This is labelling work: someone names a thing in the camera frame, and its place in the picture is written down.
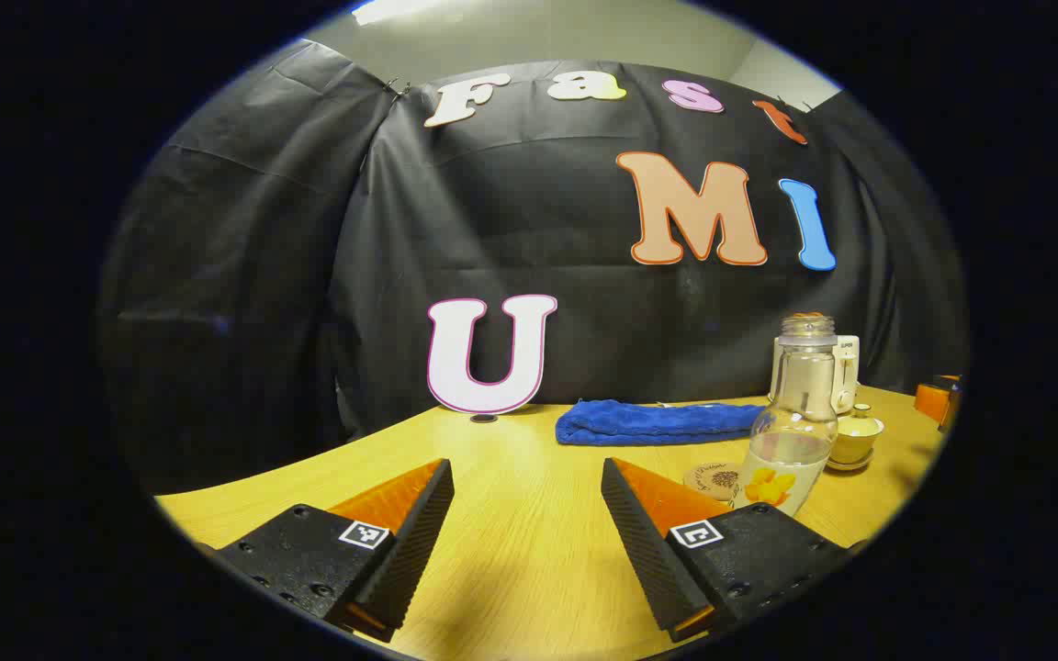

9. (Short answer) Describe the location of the black backdrop cloth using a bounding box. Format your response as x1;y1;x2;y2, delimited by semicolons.
97;39;969;497

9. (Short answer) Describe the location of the clear plastic water bottle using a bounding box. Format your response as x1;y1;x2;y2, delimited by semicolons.
733;313;840;518

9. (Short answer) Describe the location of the cream toaster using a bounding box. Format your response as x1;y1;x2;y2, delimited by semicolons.
771;334;861;416

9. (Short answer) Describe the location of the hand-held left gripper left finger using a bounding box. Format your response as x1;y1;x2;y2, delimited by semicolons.
214;457;456;644

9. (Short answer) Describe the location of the round brown coaster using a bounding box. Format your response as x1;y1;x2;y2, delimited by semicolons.
683;461;744;502

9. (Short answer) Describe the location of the white teacup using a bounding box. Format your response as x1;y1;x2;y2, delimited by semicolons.
828;431;883;465

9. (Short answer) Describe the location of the blue towel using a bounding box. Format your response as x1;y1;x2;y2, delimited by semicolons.
555;398;769;448

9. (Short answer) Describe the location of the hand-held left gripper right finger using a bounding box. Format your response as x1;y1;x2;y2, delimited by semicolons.
600;456;861;644

